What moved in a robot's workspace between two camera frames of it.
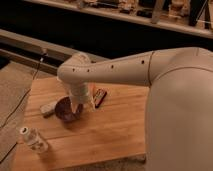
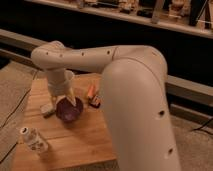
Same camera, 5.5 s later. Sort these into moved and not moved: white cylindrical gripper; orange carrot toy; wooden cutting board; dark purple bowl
Moved: white cylindrical gripper
Not moved: orange carrot toy; wooden cutting board; dark purple bowl
